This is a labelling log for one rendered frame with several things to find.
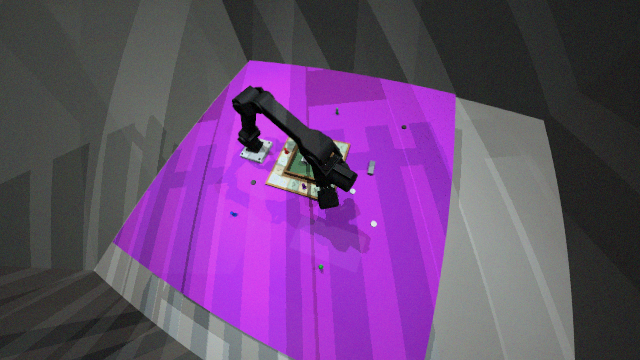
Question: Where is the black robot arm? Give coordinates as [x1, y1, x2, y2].
[232, 85, 358, 192]

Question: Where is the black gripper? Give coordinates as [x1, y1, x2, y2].
[313, 173, 339, 210]

